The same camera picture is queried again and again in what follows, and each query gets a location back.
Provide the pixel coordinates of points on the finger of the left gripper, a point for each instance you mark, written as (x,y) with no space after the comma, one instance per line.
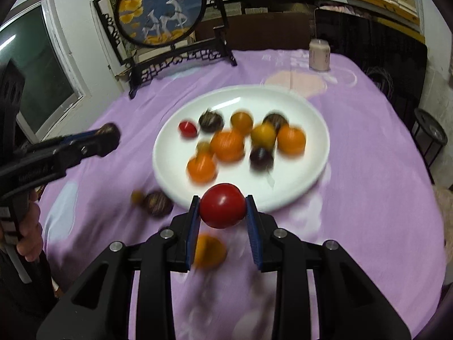
(76,147)

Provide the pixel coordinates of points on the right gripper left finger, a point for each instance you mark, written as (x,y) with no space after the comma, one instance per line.
(98,304)

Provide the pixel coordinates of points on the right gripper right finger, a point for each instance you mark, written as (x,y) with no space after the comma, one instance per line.
(349,304)

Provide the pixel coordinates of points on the dark water chestnut front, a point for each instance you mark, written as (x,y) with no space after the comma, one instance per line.
(157,204)

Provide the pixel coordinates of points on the dark water chestnut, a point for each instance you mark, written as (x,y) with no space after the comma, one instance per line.
(276,119)
(211,121)
(157,204)

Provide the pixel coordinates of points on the red tomato back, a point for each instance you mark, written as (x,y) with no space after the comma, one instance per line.
(188,129)

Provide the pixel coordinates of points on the small mandarin orange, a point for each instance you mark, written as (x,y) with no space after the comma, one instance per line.
(202,168)

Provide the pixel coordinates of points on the small yellow longan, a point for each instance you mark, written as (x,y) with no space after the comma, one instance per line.
(203,148)
(137,197)

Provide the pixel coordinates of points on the large bumpy orange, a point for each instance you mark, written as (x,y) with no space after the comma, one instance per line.
(228,146)

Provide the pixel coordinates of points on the red cherry tomato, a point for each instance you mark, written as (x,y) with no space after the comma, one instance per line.
(223,206)

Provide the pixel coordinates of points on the dark cherry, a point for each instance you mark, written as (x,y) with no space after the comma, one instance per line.
(261,159)

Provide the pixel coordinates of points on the orange kumquat back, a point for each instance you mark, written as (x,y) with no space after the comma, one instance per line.
(242,121)

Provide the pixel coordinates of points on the yellow orange fruit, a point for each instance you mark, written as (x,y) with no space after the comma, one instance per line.
(263,135)

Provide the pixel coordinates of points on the dark water chestnut back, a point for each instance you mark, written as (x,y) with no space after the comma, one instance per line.
(276,119)

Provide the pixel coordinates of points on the person left hand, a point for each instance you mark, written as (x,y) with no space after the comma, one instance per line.
(31,244)

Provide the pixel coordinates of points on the window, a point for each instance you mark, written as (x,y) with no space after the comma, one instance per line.
(32,37)

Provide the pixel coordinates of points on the purple tablecloth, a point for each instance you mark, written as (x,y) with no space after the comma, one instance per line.
(374,197)

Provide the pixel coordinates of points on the round deer art screen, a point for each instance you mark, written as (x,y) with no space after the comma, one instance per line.
(148,36)

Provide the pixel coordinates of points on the white oval plate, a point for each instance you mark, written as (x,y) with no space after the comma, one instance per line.
(290,176)

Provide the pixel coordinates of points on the black round stool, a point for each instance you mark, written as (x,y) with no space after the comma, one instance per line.
(429,137)

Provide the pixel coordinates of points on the black cabinet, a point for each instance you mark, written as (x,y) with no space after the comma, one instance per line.
(394,61)

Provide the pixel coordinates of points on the pink beverage can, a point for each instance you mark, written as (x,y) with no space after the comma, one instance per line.
(319,55)

